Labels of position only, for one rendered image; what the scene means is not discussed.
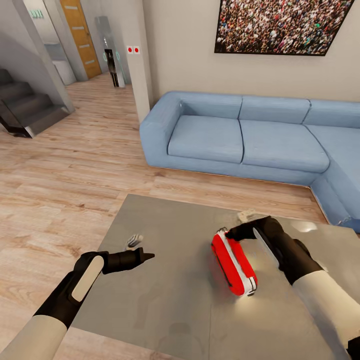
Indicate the sofa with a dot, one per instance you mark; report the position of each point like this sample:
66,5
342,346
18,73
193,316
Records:
312,143

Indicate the stairs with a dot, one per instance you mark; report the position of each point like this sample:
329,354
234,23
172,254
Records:
24,113

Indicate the radio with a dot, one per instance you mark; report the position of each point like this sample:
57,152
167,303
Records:
237,270

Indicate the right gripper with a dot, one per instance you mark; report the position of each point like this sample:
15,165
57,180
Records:
238,233

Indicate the door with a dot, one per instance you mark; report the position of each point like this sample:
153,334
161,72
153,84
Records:
78,26

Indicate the picture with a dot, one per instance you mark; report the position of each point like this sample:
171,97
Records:
279,27

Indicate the coffee table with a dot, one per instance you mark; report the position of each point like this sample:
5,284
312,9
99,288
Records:
179,303

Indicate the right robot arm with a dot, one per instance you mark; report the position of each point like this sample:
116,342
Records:
335,312

